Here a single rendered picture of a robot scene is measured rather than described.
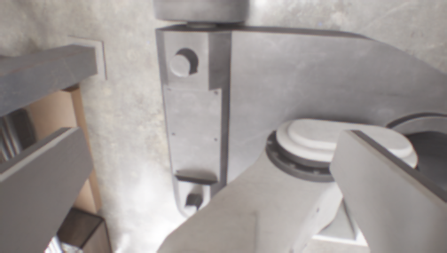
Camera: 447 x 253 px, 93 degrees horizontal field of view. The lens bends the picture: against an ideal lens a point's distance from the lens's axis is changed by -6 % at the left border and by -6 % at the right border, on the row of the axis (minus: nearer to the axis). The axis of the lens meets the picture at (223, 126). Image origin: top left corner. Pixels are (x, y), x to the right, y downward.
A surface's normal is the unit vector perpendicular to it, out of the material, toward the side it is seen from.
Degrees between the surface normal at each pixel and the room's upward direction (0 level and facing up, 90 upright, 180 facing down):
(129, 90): 0
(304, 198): 90
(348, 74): 0
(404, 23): 0
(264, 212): 90
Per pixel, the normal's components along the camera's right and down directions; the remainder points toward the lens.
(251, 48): -0.18, 0.47
